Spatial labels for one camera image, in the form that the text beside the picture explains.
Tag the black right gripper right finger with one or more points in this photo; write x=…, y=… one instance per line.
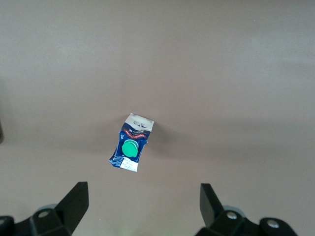
x=211, y=214

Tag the blue white milk carton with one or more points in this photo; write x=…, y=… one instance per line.
x=130, y=147

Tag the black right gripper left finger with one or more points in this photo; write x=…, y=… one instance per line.
x=71, y=211

